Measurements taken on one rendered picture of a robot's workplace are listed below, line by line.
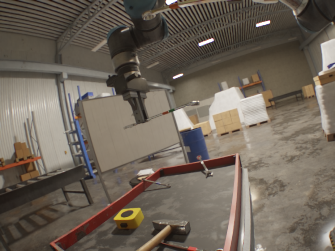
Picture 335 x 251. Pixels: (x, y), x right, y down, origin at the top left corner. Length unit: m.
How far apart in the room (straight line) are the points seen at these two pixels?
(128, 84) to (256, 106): 7.22
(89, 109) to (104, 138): 0.54
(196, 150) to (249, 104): 4.17
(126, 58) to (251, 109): 7.17
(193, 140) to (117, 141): 2.03
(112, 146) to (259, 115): 6.36
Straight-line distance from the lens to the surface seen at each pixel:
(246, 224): 0.47
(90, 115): 2.68
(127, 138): 2.81
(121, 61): 0.53
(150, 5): 0.44
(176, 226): 0.42
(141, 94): 0.54
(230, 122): 7.35
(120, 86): 0.48
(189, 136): 4.04
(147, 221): 0.54
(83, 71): 10.65
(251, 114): 7.56
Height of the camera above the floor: 1.18
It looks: level
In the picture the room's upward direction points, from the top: 17 degrees counter-clockwise
